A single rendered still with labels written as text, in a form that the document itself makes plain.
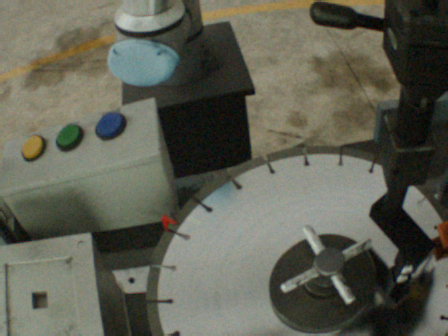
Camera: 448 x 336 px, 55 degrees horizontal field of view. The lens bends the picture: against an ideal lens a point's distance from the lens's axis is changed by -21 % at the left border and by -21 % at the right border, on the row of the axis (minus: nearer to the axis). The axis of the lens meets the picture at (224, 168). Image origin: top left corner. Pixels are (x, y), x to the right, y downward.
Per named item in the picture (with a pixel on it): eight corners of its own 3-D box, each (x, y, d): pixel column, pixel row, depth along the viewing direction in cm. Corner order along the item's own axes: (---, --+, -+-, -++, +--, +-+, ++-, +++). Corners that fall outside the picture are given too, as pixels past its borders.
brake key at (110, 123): (99, 145, 70) (96, 135, 69) (100, 125, 73) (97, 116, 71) (125, 138, 70) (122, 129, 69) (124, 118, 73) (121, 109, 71)
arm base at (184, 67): (143, 50, 106) (136, 17, 98) (211, 34, 106) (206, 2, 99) (145, 93, 96) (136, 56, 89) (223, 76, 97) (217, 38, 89)
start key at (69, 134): (59, 155, 70) (56, 147, 69) (61, 136, 73) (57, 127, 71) (82, 149, 70) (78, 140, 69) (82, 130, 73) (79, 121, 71)
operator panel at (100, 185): (32, 242, 78) (-3, 192, 66) (33, 193, 84) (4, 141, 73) (181, 218, 78) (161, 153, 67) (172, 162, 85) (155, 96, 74)
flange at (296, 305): (324, 219, 52) (326, 205, 50) (393, 276, 46) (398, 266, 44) (245, 288, 48) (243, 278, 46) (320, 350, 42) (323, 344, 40)
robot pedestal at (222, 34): (150, 209, 172) (95, 36, 113) (270, 185, 173) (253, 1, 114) (167, 312, 147) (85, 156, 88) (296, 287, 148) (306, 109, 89)
